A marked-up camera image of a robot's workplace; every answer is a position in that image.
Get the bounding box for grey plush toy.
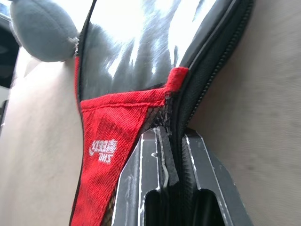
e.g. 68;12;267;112
9;0;79;63

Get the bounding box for red and black paddle case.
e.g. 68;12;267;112
69;0;255;226

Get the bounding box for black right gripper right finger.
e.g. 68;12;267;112
180;129;255;226

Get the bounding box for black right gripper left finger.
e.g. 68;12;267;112
110;128;181;226

